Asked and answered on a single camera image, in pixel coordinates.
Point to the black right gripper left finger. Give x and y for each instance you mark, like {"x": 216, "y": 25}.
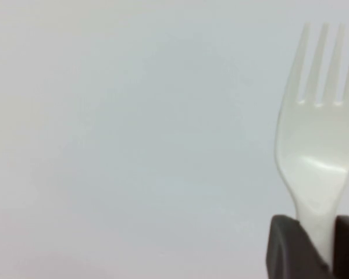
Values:
{"x": 293, "y": 250}

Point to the white plastic fork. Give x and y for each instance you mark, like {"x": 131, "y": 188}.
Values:
{"x": 314, "y": 145}

